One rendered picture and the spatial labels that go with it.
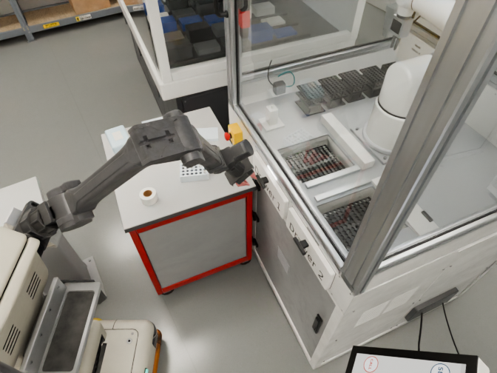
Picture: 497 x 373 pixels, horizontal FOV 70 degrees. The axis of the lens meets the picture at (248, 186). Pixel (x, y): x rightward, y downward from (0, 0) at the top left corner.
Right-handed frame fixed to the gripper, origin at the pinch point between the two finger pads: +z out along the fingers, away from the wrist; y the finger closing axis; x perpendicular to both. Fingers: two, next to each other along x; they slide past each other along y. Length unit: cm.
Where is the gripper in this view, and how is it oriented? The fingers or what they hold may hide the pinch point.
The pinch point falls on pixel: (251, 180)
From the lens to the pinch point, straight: 130.5
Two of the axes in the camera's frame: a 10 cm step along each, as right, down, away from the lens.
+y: 7.5, -6.3, -2.1
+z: 5.3, 3.8, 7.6
